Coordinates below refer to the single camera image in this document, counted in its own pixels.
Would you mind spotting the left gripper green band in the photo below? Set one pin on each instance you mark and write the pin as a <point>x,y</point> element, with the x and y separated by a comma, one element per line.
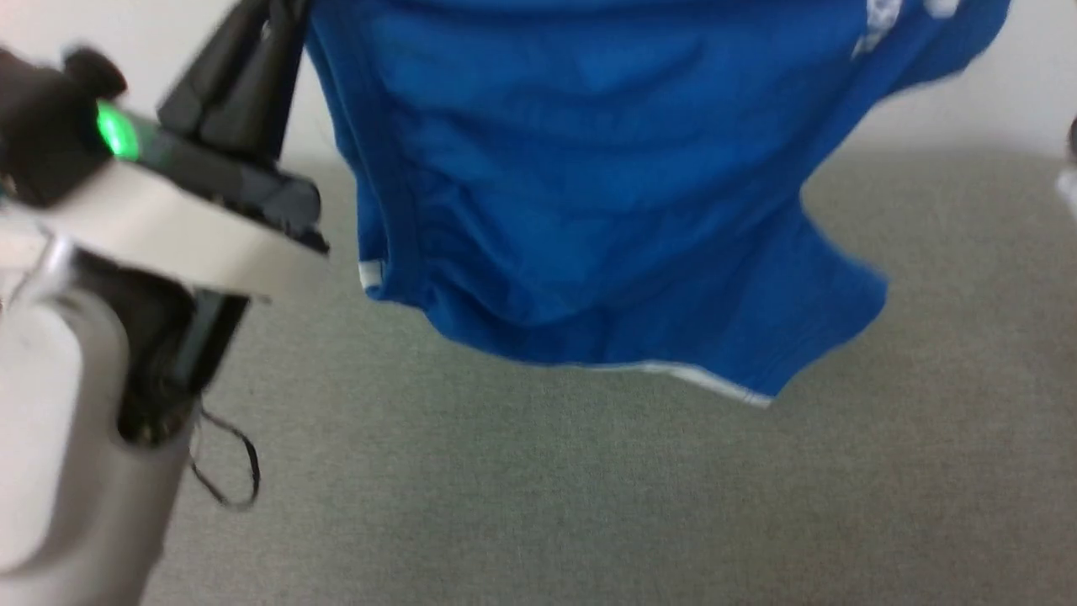
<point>210,210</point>

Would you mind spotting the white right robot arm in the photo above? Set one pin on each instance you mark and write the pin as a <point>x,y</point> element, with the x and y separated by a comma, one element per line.
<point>1071,177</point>

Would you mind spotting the grey fabric sofa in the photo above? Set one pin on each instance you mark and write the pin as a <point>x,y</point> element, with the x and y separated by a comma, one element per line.
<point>639,471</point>

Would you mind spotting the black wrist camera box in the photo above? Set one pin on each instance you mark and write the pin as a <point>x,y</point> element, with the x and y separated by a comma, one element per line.
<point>46,126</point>

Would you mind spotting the blue shirt with white trim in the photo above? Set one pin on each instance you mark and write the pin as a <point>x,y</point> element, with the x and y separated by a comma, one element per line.
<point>606,185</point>

